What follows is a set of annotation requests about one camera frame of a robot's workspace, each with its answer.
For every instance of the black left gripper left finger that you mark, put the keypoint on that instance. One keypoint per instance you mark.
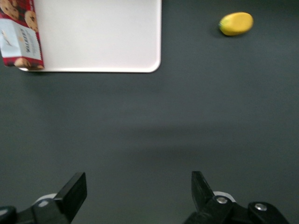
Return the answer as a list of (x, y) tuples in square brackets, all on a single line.
[(67, 198)]

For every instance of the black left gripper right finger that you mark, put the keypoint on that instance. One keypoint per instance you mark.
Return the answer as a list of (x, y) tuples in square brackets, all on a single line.
[(205, 205)]

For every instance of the red cookie box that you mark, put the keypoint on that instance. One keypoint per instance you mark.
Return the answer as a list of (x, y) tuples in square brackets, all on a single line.
[(21, 35)]

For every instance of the pale pink rectangular tray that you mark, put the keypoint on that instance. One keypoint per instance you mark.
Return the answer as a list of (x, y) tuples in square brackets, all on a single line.
[(98, 35)]

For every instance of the dark grey table mat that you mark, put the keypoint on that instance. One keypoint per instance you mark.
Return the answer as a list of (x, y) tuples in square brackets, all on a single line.
[(149, 121)]

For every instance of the yellow toy mango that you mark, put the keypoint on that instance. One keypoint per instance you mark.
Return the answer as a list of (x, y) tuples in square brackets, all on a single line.
[(237, 24)]

